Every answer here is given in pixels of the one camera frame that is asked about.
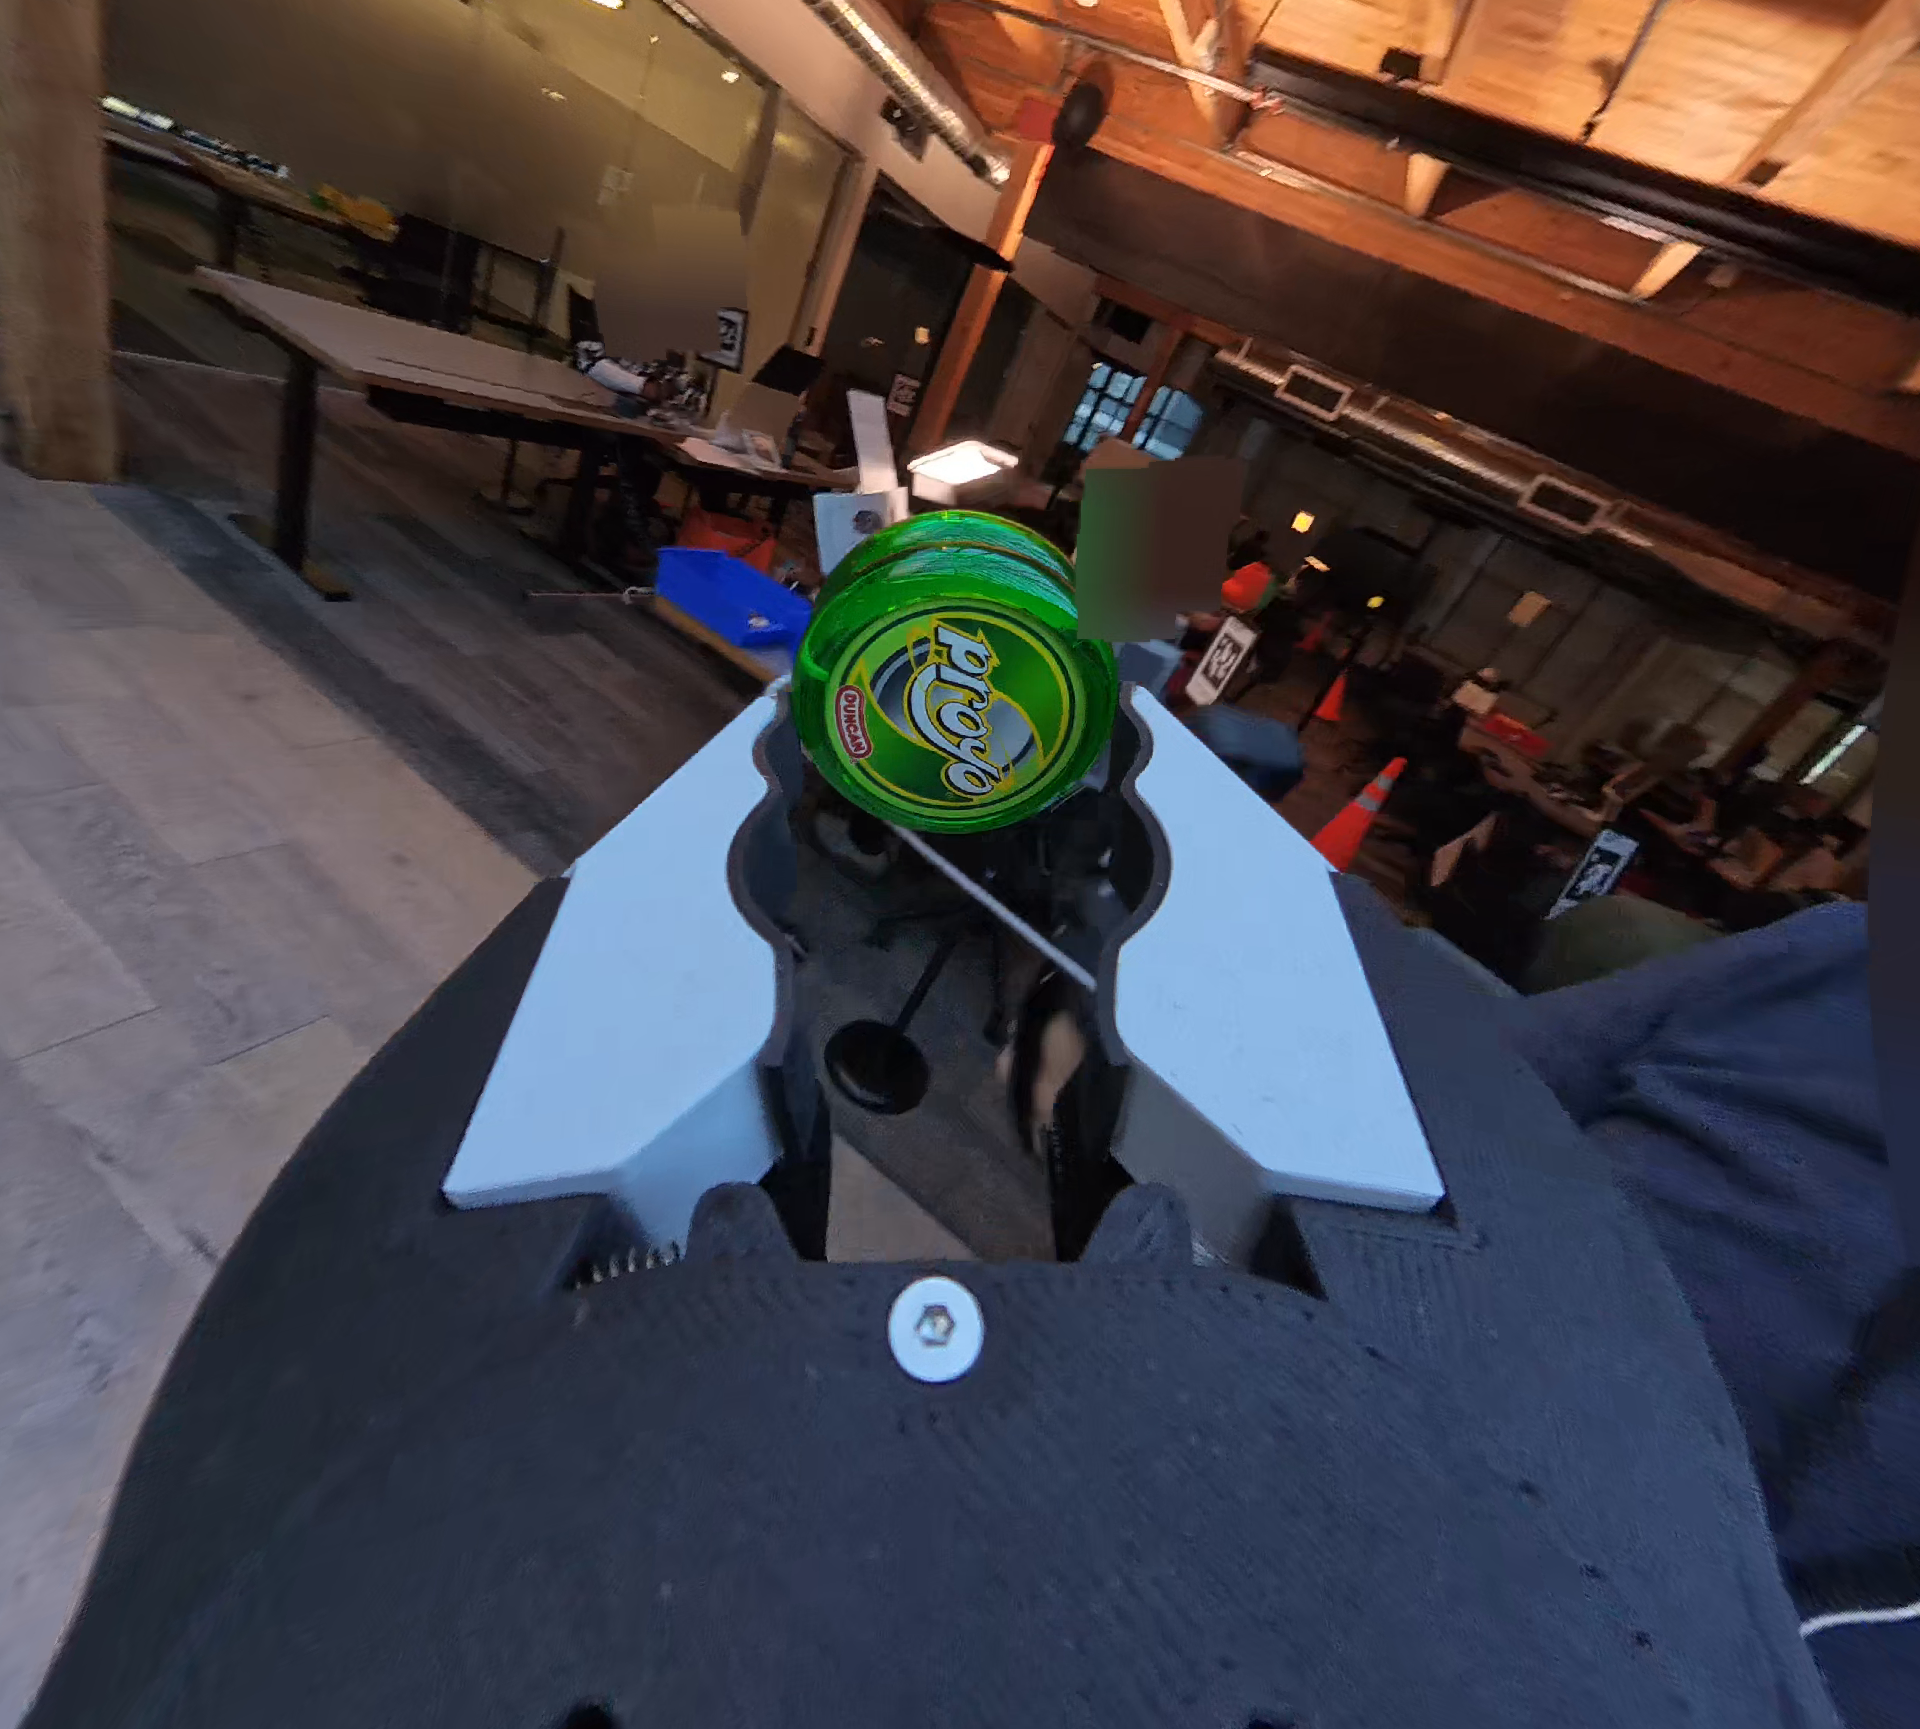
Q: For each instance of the small orange traffic cone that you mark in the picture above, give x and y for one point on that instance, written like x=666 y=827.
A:
x=1330 y=706

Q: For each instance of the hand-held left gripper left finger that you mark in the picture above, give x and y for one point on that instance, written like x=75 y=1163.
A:
x=615 y=1008

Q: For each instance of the blue plastic box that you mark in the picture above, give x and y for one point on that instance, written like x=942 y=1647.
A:
x=721 y=588

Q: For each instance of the bright light panel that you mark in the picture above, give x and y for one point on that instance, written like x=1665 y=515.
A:
x=961 y=463

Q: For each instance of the thick wooden pillar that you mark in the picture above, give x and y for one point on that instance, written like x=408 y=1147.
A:
x=53 y=184

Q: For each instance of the wooden edged desk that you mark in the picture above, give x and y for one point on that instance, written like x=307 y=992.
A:
x=721 y=646

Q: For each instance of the black round ceiling speaker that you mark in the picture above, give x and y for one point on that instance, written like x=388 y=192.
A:
x=1082 y=108

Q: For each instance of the black steel ceiling beam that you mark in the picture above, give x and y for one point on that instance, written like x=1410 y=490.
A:
x=1574 y=168

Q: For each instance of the long pale desk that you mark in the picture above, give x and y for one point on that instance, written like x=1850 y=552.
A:
x=451 y=365

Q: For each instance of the slanted wooden post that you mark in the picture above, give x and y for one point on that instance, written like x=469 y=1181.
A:
x=974 y=305

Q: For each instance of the green transparent yoyo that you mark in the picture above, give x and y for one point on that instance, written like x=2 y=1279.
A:
x=961 y=709

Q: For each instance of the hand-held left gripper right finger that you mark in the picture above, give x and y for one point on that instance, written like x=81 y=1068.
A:
x=1260 y=1008

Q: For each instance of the black round base stand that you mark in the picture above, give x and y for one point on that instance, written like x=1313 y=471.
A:
x=879 y=1068

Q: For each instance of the white foam board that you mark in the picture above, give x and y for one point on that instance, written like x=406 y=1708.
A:
x=871 y=454

